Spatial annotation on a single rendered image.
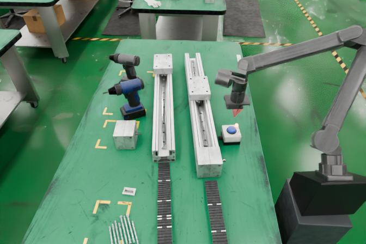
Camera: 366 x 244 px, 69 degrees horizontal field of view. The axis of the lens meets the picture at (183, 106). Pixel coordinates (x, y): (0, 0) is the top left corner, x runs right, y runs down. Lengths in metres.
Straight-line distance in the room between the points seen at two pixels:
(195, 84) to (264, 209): 0.70
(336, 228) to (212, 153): 0.54
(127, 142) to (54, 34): 2.32
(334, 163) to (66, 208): 1.00
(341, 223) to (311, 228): 0.11
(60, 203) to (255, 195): 0.77
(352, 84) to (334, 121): 0.14
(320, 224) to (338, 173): 0.22
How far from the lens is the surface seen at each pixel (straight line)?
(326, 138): 1.04
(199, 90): 1.38
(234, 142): 1.28
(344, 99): 1.08
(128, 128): 1.24
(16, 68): 2.73
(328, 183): 1.01
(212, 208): 1.07
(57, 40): 3.41
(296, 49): 1.09
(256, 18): 4.58
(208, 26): 2.81
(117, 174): 1.21
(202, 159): 1.11
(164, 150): 1.20
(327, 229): 1.23
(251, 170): 1.22
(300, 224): 1.16
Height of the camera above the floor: 1.76
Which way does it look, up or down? 42 degrees down
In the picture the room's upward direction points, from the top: straight up
